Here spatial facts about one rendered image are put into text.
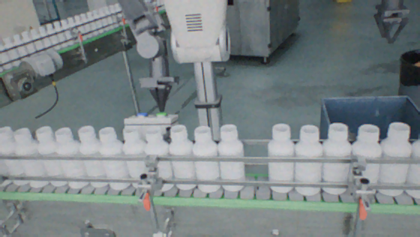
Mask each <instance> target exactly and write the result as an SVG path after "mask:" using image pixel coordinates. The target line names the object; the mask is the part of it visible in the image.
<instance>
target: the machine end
mask: <svg viewBox="0 0 420 237"><path fill-rule="evenodd" d="M299 20H300V16H299V0H228V1H227V3H226V21H227V23H228V27H229V41H230V51H229V54H230V55H245V56H263V57H264V61H261V62H260V64H263V65H267V64H268V63H269V61H266V57H267V56H269V55H270V54H272V53H273V52H274V51H275V50H276V49H283V48H284V46H281V44H282V43H283V42H284V41H285V40H286V38H288V37H289V36H290V37H294V36H296V34H294V33H293V32H294V30H295V29H297V28H298V26H299Z"/></svg>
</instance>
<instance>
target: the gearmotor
mask: <svg viewBox="0 0 420 237"><path fill-rule="evenodd" d="M62 66H63V61H62V58H61V56H60V55H59V54H58V53H57V52H56V51H54V50H49V51H48V52H44V53H41V54H37V55H33V56H32V57H30V58H27V59H26V60H22V61H21V63H19V68H17V69H16V70H12V71H8V72H7V73H5V74H4V75H2V76H1V77H2V79H3V80H4V83H5V87H6V88H7V92H8V94H9V95H10V97H11V98H12V100H13V101H14V102H16V101H17V98H20V99H21V100H22V99H23V98H26V97H28V96H32V95H33V94H35V93H37V92H38V88H37V86H36V84H35V80H39V79H40V78H42V77H45V76H47V75H49V77H51V79H52V83H53V85H54V87H55V90H56V93H57V100H58V92H57V88H56V83H55V81H54V79H53V74H52V73H53V72H55V71H58V70H60V69H62ZM57 100H56V102H55V104H54V105H53V106H52V107H51V108H50V109H49V110H48V111H47V112H45V113H48V112H49V111H50V110H51V109H52V108H53V107H54V106H55V105H56V104H57ZM45 113H42V114H40V115H39V116H37V117H35V119H37V118H39V117H40V116H42V115H43V114H45Z"/></svg>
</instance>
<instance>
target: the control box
mask: <svg viewBox="0 0 420 237"><path fill-rule="evenodd" d="M178 119H179V118H178V115H177V114H166V115H148V114H147V115H142V116H137V115H134V116H131V117H129V118H126V119H125V120H124V123H125V127H128V126H131V125H135V126H137V127H138V129H139V132H140V134H141V136H140V137H141V138H142V139H144V140H146V129H149V128H152V127H159V128H160V130H161V132H162V134H165V133H166V132H167V130H166V128H167V127H171V128H172V127H174V126H176V125H179V121H178Z"/></svg>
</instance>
